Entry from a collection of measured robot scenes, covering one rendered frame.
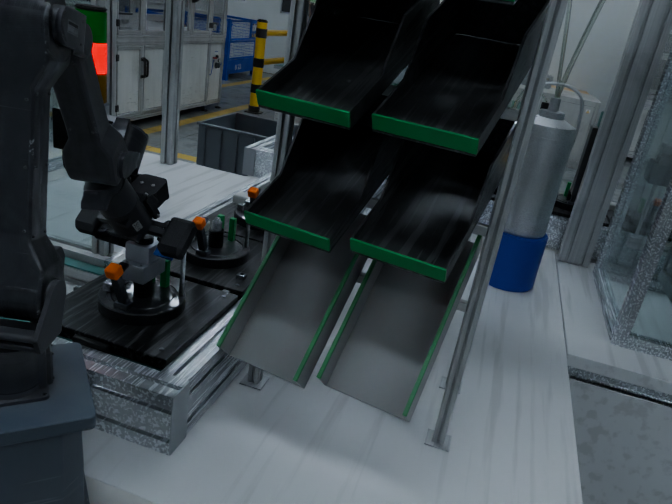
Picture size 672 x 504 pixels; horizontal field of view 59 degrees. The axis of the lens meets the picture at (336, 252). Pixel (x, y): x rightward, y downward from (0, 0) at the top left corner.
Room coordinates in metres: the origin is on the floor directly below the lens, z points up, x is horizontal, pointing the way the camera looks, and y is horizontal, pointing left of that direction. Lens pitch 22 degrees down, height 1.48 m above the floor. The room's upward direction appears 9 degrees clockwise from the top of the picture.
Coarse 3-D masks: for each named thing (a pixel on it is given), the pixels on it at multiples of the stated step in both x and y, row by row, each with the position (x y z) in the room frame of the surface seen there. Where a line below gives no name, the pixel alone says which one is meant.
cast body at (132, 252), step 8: (144, 240) 0.86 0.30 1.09; (152, 240) 0.87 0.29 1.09; (128, 248) 0.85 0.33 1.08; (136, 248) 0.85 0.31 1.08; (144, 248) 0.85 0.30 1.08; (152, 248) 0.86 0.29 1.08; (128, 256) 0.85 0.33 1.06; (136, 256) 0.85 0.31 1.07; (144, 256) 0.85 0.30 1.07; (152, 256) 0.86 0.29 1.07; (136, 264) 0.84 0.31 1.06; (144, 264) 0.85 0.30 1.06; (152, 264) 0.86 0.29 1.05; (160, 264) 0.88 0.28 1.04; (128, 272) 0.84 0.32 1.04; (136, 272) 0.84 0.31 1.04; (144, 272) 0.84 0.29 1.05; (152, 272) 0.86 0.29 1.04; (160, 272) 0.88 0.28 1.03; (128, 280) 0.84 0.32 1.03; (136, 280) 0.84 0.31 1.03; (144, 280) 0.84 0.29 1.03
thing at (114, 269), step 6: (114, 264) 0.80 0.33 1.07; (120, 264) 0.82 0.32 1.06; (126, 264) 0.82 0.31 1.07; (108, 270) 0.79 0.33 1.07; (114, 270) 0.79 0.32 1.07; (120, 270) 0.79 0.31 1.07; (108, 276) 0.79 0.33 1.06; (114, 276) 0.78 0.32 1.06; (120, 276) 0.80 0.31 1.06; (114, 282) 0.80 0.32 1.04; (120, 282) 0.80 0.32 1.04; (114, 288) 0.80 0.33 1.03; (120, 288) 0.80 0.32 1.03; (120, 294) 0.80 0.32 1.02; (126, 294) 0.81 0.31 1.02; (120, 300) 0.81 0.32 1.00; (126, 300) 0.81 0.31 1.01
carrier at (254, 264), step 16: (208, 224) 1.24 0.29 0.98; (192, 240) 1.11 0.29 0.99; (208, 240) 1.11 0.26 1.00; (224, 240) 1.15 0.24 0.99; (240, 240) 1.16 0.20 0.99; (192, 256) 1.05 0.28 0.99; (208, 256) 1.06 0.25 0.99; (224, 256) 1.07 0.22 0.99; (240, 256) 1.08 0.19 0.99; (256, 256) 1.14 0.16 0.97; (176, 272) 1.01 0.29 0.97; (192, 272) 1.02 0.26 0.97; (208, 272) 1.03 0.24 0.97; (224, 272) 1.04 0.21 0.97; (224, 288) 0.98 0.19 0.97; (240, 288) 0.99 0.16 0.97
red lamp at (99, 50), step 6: (96, 48) 1.01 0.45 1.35; (102, 48) 1.02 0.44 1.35; (96, 54) 1.01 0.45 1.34; (102, 54) 1.02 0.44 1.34; (96, 60) 1.01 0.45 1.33; (102, 60) 1.02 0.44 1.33; (96, 66) 1.01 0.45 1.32; (102, 66) 1.02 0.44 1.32; (96, 72) 1.01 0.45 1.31; (102, 72) 1.02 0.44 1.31
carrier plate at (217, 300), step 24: (96, 288) 0.90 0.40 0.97; (192, 288) 0.95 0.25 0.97; (72, 312) 0.81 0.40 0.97; (96, 312) 0.82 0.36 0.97; (192, 312) 0.87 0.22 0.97; (216, 312) 0.88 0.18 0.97; (72, 336) 0.76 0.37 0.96; (96, 336) 0.76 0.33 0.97; (120, 336) 0.77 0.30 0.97; (144, 336) 0.78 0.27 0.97; (168, 336) 0.79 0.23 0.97; (192, 336) 0.80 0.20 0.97; (144, 360) 0.73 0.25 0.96; (168, 360) 0.73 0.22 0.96
